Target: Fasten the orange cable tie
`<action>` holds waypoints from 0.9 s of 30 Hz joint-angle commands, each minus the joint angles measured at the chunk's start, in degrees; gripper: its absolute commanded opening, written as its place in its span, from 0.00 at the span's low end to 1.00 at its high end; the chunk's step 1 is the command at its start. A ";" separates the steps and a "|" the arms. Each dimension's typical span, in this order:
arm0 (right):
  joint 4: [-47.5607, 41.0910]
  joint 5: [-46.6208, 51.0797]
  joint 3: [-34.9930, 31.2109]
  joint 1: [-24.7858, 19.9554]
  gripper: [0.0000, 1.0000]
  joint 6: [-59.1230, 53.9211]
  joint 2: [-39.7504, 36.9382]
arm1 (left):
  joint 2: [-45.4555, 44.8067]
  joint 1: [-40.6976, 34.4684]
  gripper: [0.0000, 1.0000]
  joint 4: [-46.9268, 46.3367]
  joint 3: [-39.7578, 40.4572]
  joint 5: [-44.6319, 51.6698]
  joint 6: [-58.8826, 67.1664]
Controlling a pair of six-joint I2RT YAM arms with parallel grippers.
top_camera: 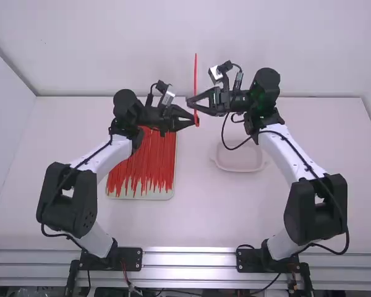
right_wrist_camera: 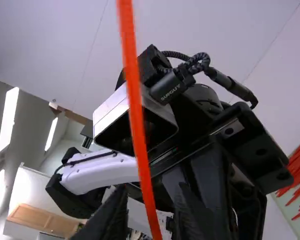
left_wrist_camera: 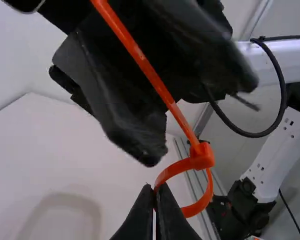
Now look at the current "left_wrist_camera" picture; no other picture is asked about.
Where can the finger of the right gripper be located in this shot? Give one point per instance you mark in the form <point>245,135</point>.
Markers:
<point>115,100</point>

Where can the white dish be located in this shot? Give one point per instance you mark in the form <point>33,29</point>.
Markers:
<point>65,200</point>

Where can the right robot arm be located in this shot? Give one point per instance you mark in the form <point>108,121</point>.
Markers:
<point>290,140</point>

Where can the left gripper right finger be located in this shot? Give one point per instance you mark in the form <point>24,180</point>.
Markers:
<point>170,220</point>

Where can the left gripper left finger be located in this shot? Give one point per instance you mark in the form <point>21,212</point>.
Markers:
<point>140,220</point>

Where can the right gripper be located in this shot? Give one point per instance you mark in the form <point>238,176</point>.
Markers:
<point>152,15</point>

